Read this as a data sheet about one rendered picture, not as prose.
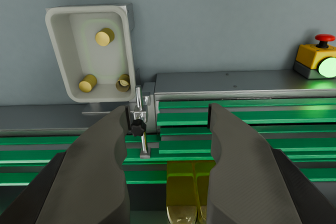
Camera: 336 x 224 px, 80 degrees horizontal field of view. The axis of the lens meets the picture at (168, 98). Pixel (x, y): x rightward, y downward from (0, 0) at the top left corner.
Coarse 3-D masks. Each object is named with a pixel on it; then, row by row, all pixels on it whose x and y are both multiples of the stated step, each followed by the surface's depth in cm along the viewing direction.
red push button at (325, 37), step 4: (316, 36) 48; (320, 36) 48; (324, 36) 47; (328, 36) 47; (332, 36) 47; (320, 40) 48; (324, 40) 47; (328, 40) 47; (332, 40) 47; (320, 44) 49; (324, 44) 48
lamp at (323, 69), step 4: (328, 56) 47; (320, 60) 47; (324, 60) 47; (328, 60) 46; (332, 60) 45; (320, 64) 47; (324, 64) 46; (328, 64) 45; (332, 64) 45; (316, 68) 48; (320, 68) 47; (324, 68) 46; (328, 68) 46; (332, 68) 45; (320, 72) 48; (324, 72) 46; (328, 72) 46; (332, 72) 46; (328, 76) 47; (332, 76) 47
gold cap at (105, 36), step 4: (104, 28) 49; (108, 28) 49; (100, 32) 46; (104, 32) 46; (108, 32) 47; (112, 32) 50; (96, 36) 46; (100, 36) 46; (104, 36) 46; (108, 36) 46; (112, 36) 49; (96, 40) 47; (100, 40) 47; (104, 40) 47; (108, 40) 47; (112, 40) 51; (100, 44) 47; (104, 44) 47
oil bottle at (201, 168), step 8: (192, 160) 46; (200, 160) 44; (208, 160) 44; (200, 168) 42; (208, 168) 42; (200, 176) 41; (208, 176) 41; (200, 184) 39; (200, 192) 38; (200, 200) 36; (200, 208) 35; (200, 216) 35
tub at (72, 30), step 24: (48, 24) 43; (72, 24) 49; (96, 24) 49; (120, 24) 49; (72, 48) 51; (96, 48) 52; (120, 48) 52; (72, 72) 51; (96, 72) 55; (120, 72) 55; (72, 96) 51; (96, 96) 52; (120, 96) 51
